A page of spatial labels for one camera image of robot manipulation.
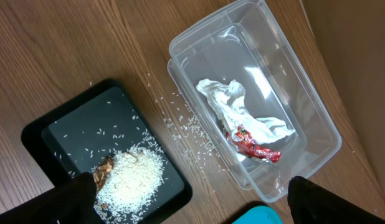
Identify clear plastic bin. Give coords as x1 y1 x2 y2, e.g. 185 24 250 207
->
168 1 341 203

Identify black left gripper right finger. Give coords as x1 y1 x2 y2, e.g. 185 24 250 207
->
287 176 385 224

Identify teal plastic tray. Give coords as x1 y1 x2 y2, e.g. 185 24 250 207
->
232 205 283 224

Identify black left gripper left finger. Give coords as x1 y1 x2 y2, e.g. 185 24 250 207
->
0 172 102 224

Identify white tissue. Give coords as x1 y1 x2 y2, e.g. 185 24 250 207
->
196 78 295 145

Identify brown food scrap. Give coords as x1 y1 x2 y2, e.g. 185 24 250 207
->
93 157 114 193

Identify black tray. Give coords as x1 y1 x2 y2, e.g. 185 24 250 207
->
21 79 193 223

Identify pile of rice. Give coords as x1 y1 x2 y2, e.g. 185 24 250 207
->
94 146 164 223

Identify red snack wrapper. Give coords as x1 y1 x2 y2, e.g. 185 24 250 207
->
224 125 282 163

